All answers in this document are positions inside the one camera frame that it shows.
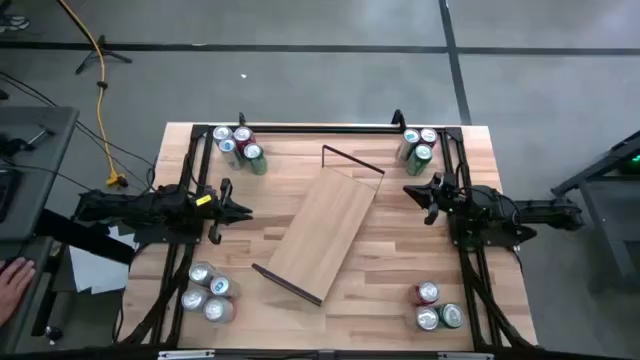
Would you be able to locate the black keyboard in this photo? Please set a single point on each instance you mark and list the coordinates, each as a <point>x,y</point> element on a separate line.
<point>7,195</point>

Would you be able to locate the black device green light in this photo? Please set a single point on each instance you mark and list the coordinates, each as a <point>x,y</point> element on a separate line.
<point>635,162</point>

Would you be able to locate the white paper sheet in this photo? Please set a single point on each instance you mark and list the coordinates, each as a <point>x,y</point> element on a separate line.
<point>95,270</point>
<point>121,234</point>

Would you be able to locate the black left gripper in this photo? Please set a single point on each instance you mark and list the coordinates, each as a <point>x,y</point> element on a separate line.
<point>209,212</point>

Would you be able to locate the black caster wheel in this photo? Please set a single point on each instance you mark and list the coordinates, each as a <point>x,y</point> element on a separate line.
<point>52,333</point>

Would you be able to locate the black rig crossbeam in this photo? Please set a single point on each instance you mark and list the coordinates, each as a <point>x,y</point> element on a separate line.
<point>275,357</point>

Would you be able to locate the metal hand tool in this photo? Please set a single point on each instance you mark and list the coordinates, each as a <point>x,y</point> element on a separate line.
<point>39,135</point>

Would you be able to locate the black table clamp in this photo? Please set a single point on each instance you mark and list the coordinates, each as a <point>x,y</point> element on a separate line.
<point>398,119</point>
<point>242,119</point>

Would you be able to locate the person's shoe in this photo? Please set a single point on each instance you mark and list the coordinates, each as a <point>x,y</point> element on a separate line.
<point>15,22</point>

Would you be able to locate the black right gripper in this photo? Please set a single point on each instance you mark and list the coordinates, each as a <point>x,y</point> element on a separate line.
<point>449,199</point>

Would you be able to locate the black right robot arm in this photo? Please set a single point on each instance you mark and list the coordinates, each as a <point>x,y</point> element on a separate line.
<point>500,205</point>

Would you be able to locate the grey desk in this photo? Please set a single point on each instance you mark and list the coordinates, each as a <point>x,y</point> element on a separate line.
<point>45,165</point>

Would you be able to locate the silver can blue tab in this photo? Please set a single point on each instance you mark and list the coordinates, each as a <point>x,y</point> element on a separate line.
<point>411,137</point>
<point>228,146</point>
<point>220,285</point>

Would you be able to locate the dark grey side table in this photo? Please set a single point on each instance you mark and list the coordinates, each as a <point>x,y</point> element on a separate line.
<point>602,230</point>

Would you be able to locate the black tripod stand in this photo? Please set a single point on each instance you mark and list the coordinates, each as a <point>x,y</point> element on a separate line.
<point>101,48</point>

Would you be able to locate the silver frame bracket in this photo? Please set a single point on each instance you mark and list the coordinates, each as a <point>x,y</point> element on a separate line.
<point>186,355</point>
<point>465,356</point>

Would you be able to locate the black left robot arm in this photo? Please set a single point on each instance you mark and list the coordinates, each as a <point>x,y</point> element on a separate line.
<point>150,207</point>

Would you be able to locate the person's hand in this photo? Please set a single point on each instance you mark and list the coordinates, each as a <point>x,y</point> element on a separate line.
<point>12,287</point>

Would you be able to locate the wooden shelf black metal frame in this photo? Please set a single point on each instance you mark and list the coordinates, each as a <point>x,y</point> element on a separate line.
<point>325,225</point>

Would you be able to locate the black rig beam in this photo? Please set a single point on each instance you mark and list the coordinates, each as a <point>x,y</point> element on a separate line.
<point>85,236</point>

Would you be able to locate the black aluminium table frame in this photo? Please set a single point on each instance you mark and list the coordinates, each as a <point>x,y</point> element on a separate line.
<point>325,129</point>

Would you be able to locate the green soda can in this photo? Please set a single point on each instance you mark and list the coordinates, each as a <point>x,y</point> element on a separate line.
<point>451,315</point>
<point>423,152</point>
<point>254,152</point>

